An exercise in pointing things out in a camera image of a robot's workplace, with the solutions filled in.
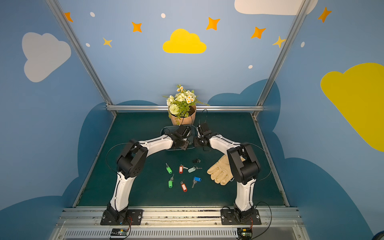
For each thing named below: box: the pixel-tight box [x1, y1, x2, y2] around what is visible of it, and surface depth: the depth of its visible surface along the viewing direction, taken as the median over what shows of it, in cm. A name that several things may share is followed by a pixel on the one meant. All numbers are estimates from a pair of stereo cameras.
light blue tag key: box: [187, 165, 203, 173], surface depth 93 cm
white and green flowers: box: [162, 84, 210, 125], surface depth 89 cm
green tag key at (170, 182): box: [168, 174, 175, 189], surface depth 88 cm
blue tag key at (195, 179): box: [191, 176, 202, 189], surface depth 89 cm
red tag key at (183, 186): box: [180, 178, 188, 193], surface depth 86 cm
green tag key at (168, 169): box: [165, 163, 173, 175], surface depth 93 cm
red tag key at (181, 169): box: [179, 164, 189, 174], surface depth 93 cm
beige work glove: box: [207, 154, 234, 186], surface depth 92 cm
